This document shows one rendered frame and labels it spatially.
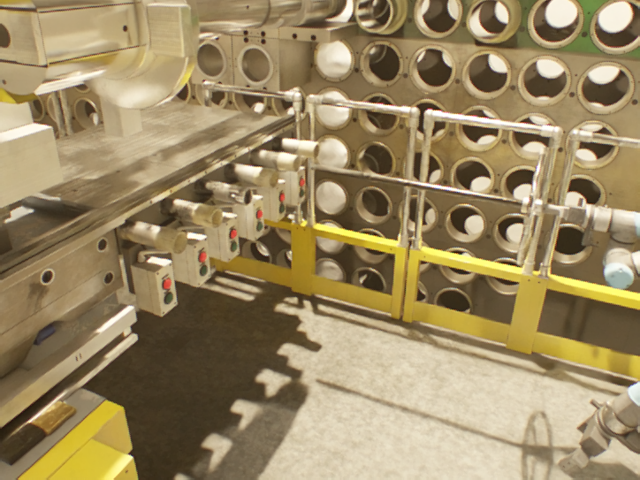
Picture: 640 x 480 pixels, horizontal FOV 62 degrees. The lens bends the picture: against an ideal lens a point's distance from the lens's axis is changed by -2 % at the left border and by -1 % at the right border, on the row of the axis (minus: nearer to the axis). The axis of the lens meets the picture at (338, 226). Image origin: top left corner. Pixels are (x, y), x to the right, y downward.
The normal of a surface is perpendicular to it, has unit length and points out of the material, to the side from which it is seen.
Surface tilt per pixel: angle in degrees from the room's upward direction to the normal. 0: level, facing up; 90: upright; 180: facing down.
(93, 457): 0
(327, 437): 0
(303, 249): 90
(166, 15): 90
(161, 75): 90
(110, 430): 90
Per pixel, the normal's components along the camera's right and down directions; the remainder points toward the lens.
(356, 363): 0.03, -0.89
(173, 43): -0.40, 0.40
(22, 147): 0.92, 0.20
